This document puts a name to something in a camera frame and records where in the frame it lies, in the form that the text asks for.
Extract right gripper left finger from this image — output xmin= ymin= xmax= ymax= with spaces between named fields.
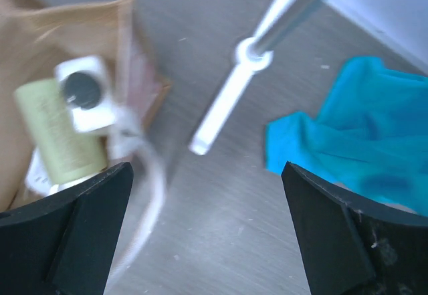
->
xmin=1 ymin=163 xmax=133 ymax=294

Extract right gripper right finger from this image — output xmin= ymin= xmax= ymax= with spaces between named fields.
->
xmin=282 ymin=163 xmax=427 ymax=295

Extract yellow-green round bottle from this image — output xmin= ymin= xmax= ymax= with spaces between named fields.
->
xmin=14 ymin=79 xmax=108 ymax=185

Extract white square bottle black cap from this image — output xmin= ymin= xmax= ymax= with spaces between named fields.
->
xmin=54 ymin=56 xmax=115 ymax=133

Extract brown canvas bag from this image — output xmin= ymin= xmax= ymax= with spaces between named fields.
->
xmin=1 ymin=0 xmax=170 ymax=210

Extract beige round bottle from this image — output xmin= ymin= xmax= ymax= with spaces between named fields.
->
xmin=25 ymin=149 xmax=90 ymax=197

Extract teal hanging shirt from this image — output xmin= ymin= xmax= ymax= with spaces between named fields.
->
xmin=265 ymin=56 xmax=427 ymax=215

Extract metal clothes rack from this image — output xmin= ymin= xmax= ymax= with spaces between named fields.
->
xmin=189 ymin=0 xmax=323 ymax=155

